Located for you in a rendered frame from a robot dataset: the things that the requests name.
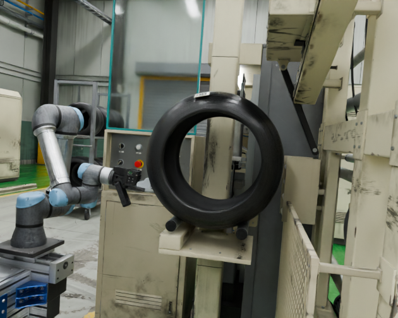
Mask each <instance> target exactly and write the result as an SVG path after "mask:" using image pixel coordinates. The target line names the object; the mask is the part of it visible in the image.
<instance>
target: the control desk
mask: <svg viewBox="0 0 398 318"><path fill-rule="evenodd" d="M151 134H152V132H141V131H123V130H113V129H105V133H104V156H103V167H108V168H114V167H116V166H119V167H121V168H132V169H136V170H141V171H142V173H141V175H142V176H141V179H140V181H142V180H143V181H144V180H145V179H146V178H148V173H147V147H148V142H149V139H150V136H151ZM205 138H206V137H203V136H195V135H186V136H185V138H184V140H183V142H182V145H181V149H180V153H179V163H180V167H181V171H182V173H183V176H184V178H185V179H186V181H187V183H188V184H189V185H190V186H191V187H192V188H193V189H194V190H195V191H196V192H198V193H200V194H202V182H203V164H204V155H205ZM126 192H127V193H128V197H129V199H130V201H131V204H130V205H129V206H126V207H123V205H122V204H121V200H120V198H119V195H118V192H117V190H116V187H115V186H114V185H106V184H102V194H101V206H100V228H99V251H98V263H97V286H96V298H95V318H190V317H191V310H192V308H193V298H194V295H195V278H196V261H197V258H194V257H185V256H176V255H170V254H161V253H158V251H159V235H160V233H162V232H163V231H164V230H165V229H166V223H167V222H168V221H169V220H170V219H171V218H172V217H173V216H174V215H173V214H171V213H170V212H169V211H168V210H167V209H166V208H165V207H164V206H163V205H162V203H161V202H160V201H159V199H158V198H157V196H156V195H155V193H154V192H142V191H134V190H129V189H126Z"/></svg>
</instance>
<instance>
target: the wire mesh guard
mask: <svg viewBox="0 0 398 318"><path fill-rule="evenodd" d="M286 204H287V207H288V211H287V222H284V221H283V229H282V243H281V251H280V265H279V279H278V287H277V301H276V309H275V318H302V315H303V318H313V316H314V309H315V295H316V288H317V275H318V266H319V258H318V256H317V254H316V252H315V250H314V248H313V246H312V244H311V242H310V240H309V238H308V236H307V234H306V232H305V230H304V228H303V226H302V224H301V222H300V220H299V218H298V216H297V214H296V211H295V209H294V207H293V205H292V203H291V202H290V201H287V203H286ZM294 226H295V227H294ZM295 230H296V231H295ZM297 233H298V234H297ZM295 241H296V243H295ZM299 243H300V246H299ZM297 245H298V247H297ZM302 245H303V248H304V252H303V250H302ZM294 249H295V250H294ZM291 251H292V252H291ZM300 251H301V255H302V257H301V255H300ZM296 252H297V254H296V255H295V253H296ZM297 258H299V260H297ZM294 260H295V262H294ZM307 261H308V265H309V261H310V271H308V267H307ZM291 262H292V263H291ZM302 262H303V265H304V269H303V265H302ZM304 262H305V263H304ZM293 263H294V264H293ZM296 265H297V267H295V266H296ZM305 265H306V268H307V275H306V268H305ZM290 266H291V267H290ZM300 267H301V268H302V273H301V270H300ZM297 272H299V274H300V277H299V275H298V273H297ZM289 273H290V274H289ZM291 273H292V274H291ZM294 273H295V275H294ZM308 274H309V275H308ZM293 275H294V276H293ZM290 276H291V277H290ZM304 276H305V281H306V288H307V285H308V289H307V293H306V288H305V282H304ZM296 279H297V282H296ZM300 282H301V285H302V289H301V285H300ZM289 283H290V284H289ZM302 283H303V284H302ZM287 284H288V285H287ZM291 284H292V286H291ZM294 286H295V287H294ZM290 287H291V288H290ZM293 287H294V289H293ZM298 287H299V289H300V294H299V291H298ZM303 287H304V289H303ZM296 293H297V296H296ZM287 294H288V295H287ZM289 294H290V295H289ZM304 294H305V299H304ZM291 296H292V298H291ZM288 297H289V298H288ZM302 297H303V302H304V309H303V303H302ZM290 298H291V299H290ZM294 299H295V300H294ZM293 300H294V303H293ZM305 302H306V303H305ZM298 303H299V304H298ZM297 304H298V305H297ZM289 305H290V306H289ZM299 306H300V309H299ZM291 308H292V310H291ZM296 308H297V310H295V309H296ZM301 309H302V310H301ZM290 310H291V311H290ZM293 314H294V316H293Z"/></svg>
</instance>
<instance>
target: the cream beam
mask: <svg viewBox="0 0 398 318"><path fill-rule="evenodd" d="M316 2H317V0H269V7H268V22H267V24H268V25H267V27H266V28H267V39H266V42H267V43H266V44H265V46H267V50H266V54H265V56H266V58H267V61H277V58H291V60H290V62H301V57H302V55H301V51H302V46H294V43H295V40H296V39H299V40H304V41H305V40H306V38H307V35H306V34H307V33H308V32H309V29H310V25H311V22H312V19H313V16H314V12H315V5H316Z"/></svg>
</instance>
